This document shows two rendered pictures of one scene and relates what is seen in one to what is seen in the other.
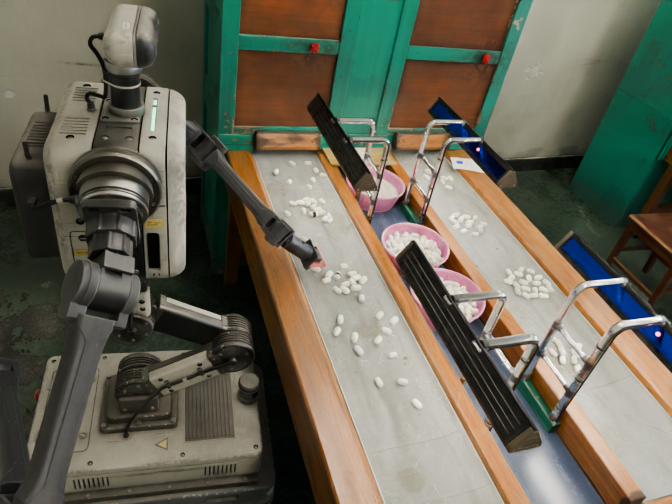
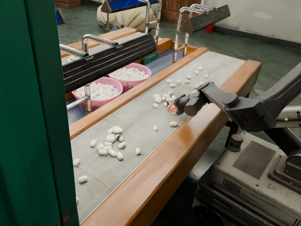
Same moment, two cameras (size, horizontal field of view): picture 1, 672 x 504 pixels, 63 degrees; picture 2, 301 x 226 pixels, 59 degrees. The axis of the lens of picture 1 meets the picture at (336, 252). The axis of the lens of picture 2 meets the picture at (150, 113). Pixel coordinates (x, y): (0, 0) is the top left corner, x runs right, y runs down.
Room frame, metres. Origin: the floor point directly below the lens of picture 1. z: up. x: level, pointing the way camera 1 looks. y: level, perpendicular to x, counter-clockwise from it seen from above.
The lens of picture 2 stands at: (2.21, 0.88, 1.43)
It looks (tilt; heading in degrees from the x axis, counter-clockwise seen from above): 33 degrees down; 235
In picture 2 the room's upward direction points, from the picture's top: 5 degrees clockwise
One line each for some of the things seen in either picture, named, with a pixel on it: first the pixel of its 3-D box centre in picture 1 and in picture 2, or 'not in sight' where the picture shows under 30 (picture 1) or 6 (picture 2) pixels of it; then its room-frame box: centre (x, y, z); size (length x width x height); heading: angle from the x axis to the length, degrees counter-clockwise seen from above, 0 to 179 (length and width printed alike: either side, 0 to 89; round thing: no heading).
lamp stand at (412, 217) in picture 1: (440, 177); not in sight; (2.06, -0.36, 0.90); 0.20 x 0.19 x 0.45; 25
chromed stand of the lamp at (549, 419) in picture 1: (585, 354); (143, 28); (1.18, -0.77, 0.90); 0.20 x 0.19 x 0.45; 25
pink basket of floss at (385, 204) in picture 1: (373, 190); not in sight; (2.14, -0.11, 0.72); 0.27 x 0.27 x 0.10
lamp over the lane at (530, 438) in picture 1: (460, 329); (208, 16); (0.99, -0.33, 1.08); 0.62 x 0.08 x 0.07; 25
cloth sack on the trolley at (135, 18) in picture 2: not in sight; (133, 18); (0.07, -2.86, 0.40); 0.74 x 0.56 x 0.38; 30
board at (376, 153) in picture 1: (359, 156); not in sight; (2.34, -0.02, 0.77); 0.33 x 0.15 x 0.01; 115
